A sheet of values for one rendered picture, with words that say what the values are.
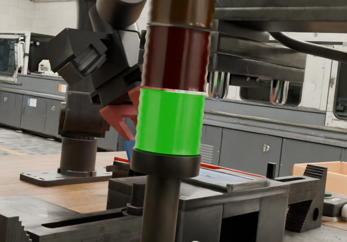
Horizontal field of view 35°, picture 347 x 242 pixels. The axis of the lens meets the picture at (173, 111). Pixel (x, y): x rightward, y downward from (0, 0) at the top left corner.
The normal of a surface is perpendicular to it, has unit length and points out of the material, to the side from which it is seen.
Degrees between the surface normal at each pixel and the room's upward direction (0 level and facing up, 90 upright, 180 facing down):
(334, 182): 88
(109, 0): 129
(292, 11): 90
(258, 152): 90
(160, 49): 104
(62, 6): 90
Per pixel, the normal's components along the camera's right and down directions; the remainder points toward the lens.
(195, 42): 0.47, 0.34
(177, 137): 0.24, 0.32
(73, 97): 0.26, -0.04
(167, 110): -0.08, -0.20
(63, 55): -0.64, 0.00
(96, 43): 0.71, -0.39
